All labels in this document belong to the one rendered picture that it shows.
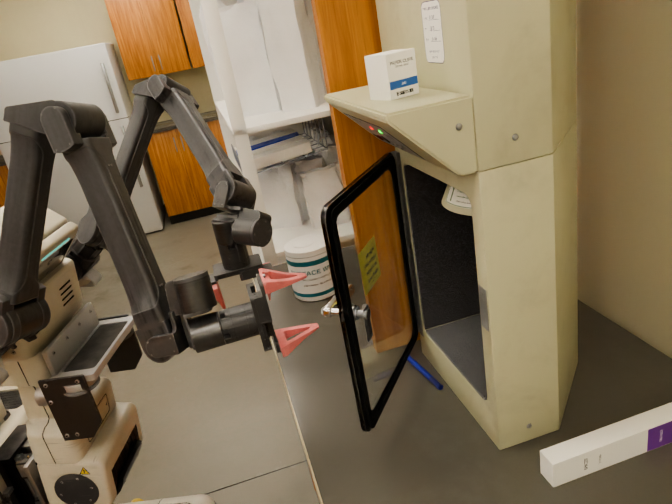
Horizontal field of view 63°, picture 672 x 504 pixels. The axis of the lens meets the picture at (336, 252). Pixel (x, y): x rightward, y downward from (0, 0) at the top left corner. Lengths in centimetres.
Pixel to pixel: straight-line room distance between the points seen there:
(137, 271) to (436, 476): 58
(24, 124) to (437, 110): 64
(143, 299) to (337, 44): 55
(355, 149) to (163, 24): 489
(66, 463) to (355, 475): 75
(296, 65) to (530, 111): 128
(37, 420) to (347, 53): 106
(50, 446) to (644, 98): 141
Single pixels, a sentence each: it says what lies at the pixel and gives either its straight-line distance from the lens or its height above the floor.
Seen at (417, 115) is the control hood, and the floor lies 150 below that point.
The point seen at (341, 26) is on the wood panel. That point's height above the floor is 161.
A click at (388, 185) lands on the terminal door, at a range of 99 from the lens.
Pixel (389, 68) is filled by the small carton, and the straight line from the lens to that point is 78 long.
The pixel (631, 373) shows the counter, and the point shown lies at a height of 94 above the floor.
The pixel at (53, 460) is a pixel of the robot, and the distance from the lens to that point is 149.
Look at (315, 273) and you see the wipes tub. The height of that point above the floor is 102.
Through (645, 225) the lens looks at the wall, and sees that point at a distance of 121.
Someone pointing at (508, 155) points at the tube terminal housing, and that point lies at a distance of 76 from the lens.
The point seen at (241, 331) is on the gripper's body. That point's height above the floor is 119.
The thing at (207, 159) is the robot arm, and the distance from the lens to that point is 122.
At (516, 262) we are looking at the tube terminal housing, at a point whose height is 127.
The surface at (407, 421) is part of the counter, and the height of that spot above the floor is 94.
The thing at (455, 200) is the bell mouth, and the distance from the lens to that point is 88.
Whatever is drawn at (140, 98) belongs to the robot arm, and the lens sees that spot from 147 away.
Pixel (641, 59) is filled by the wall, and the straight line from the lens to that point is 115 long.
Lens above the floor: 162
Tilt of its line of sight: 22 degrees down
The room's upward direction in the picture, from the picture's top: 11 degrees counter-clockwise
